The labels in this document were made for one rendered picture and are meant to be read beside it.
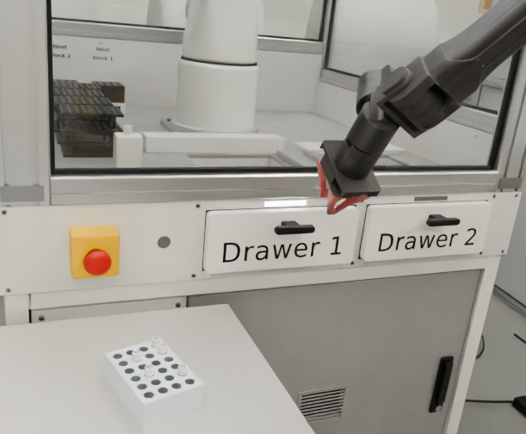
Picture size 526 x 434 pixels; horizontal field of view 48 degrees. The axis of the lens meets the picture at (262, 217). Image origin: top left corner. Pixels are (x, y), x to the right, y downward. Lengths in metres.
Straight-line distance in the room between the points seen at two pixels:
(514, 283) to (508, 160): 1.89
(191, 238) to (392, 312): 0.50
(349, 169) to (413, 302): 0.52
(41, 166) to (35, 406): 0.34
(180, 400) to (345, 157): 0.40
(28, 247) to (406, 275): 0.74
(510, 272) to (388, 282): 1.96
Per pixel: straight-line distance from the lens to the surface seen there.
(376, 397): 1.39
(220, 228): 0.99
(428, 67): 0.78
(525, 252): 3.08
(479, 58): 0.77
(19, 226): 0.95
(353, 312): 1.23
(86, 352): 0.91
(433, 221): 1.15
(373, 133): 0.81
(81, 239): 0.92
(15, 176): 0.93
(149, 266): 1.00
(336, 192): 0.87
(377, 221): 1.12
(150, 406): 0.75
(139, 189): 0.95
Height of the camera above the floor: 1.25
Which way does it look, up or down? 19 degrees down
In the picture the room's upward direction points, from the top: 6 degrees clockwise
